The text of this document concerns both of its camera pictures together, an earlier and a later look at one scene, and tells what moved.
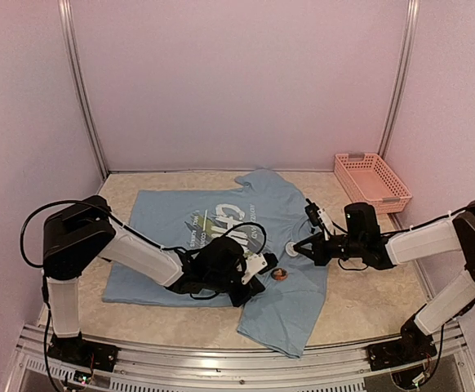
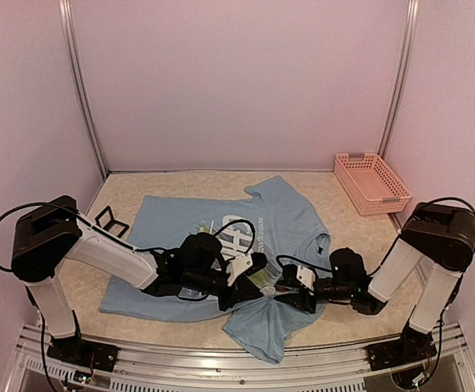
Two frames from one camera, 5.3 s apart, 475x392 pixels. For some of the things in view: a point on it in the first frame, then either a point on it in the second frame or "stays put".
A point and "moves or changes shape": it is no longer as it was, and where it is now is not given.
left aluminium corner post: x=72 y=38 stays put
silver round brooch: x=290 y=250 -> x=268 y=291
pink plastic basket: x=366 y=178 stays put
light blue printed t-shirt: x=266 y=209 moves or changes shape
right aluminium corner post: x=400 y=77 stays put
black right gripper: x=318 y=254 -> x=297 y=300
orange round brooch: x=279 y=273 moves or changes shape
